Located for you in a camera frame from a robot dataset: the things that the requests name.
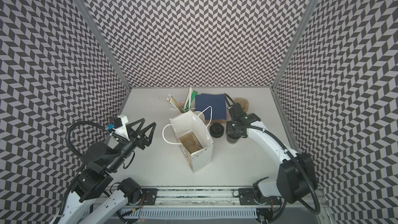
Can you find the beige pulp cup carrier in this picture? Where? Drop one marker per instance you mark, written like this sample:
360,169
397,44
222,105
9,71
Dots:
244,103
191,142

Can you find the black cup lid stack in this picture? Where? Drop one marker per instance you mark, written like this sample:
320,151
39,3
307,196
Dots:
216,130

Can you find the aluminium corner post left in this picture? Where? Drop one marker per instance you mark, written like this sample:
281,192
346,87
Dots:
84,11

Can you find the brown cardboard napkin box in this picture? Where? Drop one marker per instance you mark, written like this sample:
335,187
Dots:
220,121

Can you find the aluminium corner post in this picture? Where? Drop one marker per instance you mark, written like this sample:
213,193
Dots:
84,11
295,41

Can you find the white paper takeout bag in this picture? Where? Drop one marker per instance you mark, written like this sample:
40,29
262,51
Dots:
186,123

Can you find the aluminium corner post right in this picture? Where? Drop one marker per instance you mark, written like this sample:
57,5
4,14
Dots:
295,41

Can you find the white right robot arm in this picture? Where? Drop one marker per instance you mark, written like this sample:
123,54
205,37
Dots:
295,180

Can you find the blue napkin stack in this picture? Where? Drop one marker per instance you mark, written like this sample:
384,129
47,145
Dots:
208,103

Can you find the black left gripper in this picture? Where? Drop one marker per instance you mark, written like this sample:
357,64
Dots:
143,140

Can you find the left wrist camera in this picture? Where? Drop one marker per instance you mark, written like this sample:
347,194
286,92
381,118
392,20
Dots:
117,126

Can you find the single paper coffee cup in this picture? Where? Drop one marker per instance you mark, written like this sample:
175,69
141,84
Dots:
232,139

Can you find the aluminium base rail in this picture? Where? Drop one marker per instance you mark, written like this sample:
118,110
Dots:
197,203

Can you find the stack of paper cups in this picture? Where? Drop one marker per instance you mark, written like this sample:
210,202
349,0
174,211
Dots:
200,115

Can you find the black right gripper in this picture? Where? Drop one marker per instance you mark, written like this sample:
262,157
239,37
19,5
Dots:
229,130

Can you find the green straws bundle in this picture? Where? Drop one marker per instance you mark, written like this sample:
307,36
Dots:
189,99

